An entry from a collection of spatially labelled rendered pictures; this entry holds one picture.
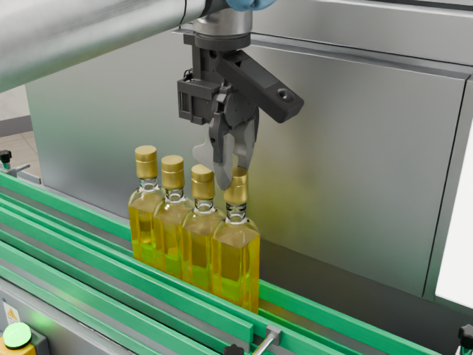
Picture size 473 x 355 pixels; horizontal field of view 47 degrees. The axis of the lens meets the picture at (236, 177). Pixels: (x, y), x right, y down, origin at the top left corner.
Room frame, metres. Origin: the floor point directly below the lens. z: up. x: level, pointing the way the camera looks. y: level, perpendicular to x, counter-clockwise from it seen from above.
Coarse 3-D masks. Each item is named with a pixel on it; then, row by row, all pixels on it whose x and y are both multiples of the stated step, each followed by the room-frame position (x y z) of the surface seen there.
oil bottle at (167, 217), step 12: (168, 204) 0.73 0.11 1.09; (180, 204) 0.73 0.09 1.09; (192, 204) 0.74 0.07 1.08; (156, 216) 0.73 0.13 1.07; (168, 216) 0.72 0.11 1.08; (180, 216) 0.72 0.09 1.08; (156, 228) 0.73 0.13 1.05; (168, 228) 0.72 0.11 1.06; (180, 228) 0.71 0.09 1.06; (156, 240) 0.73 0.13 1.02; (168, 240) 0.72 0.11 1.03; (180, 240) 0.71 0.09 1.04; (156, 252) 0.74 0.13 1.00; (168, 252) 0.72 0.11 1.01; (180, 252) 0.71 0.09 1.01; (168, 264) 0.72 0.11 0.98; (180, 264) 0.71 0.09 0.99; (180, 276) 0.71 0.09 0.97
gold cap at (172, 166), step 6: (168, 156) 0.76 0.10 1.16; (174, 156) 0.76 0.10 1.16; (180, 156) 0.76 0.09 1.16; (162, 162) 0.74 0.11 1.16; (168, 162) 0.74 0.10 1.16; (174, 162) 0.74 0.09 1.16; (180, 162) 0.74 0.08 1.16; (162, 168) 0.74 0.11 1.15; (168, 168) 0.73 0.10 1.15; (174, 168) 0.73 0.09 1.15; (180, 168) 0.74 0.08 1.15; (162, 174) 0.74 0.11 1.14; (168, 174) 0.73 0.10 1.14; (174, 174) 0.73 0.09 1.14; (180, 174) 0.74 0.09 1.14; (168, 180) 0.73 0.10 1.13; (174, 180) 0.73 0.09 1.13; (180, 180) 0.73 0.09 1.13; (168, 186) 0.73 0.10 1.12; (174, 186) 0.73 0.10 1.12; (180, 186) 0.73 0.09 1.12
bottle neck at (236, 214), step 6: (228, 204) 0.68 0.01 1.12; (234, 204) 0.67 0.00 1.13; (240, 204) 0.67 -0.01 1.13; (228, 210) 0.67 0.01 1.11; (234, 210) 0.67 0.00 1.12; (240, 210) 0.67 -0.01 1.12; (228, 216) 0.68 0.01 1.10; (234, 216) 0.67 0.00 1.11; (240, 216) 0.67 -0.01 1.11; (228, 222) 0.68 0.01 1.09; (234, 222) 0.67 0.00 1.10; (240, 222) 0.67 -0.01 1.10
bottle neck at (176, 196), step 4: (168, 192) 0.73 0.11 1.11; (172, 192) 0.73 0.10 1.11; (176, 192) 0.73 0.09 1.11; (180, 192) 0.74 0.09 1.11; (168, 196) 0.73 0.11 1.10; (172, 196) 0.73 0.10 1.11; (176, 196) 0.73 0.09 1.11; (180, 196) 0.74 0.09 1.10; (168, 200) 0.73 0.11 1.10; (172, 200) 0.73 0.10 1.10; (176, 200) 0.73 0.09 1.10; (180, 200) 0.74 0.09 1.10
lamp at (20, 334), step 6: (12, 324) 0.73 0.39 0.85; (18, 324) 0.72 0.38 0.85; (24, 324) 0.73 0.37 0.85; (6, 330) 0.71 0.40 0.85; (12, 330) 0.71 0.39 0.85; (18, 330) 0.71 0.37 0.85; (24, 330) 0.71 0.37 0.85; (6, 336) 0.70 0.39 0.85; (12, 336) 0.70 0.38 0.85; (18, 336) 0.70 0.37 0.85; (24, 336) 0.70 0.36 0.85; (30, 336) 0.72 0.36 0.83; (6, 342) 0.69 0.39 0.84; (12, 342) 0.69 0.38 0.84; (18, 342) 0.69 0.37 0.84; (24, 342) 0.70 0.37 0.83; (12, 348) 0.69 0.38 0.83; (18, 348) 0.69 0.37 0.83
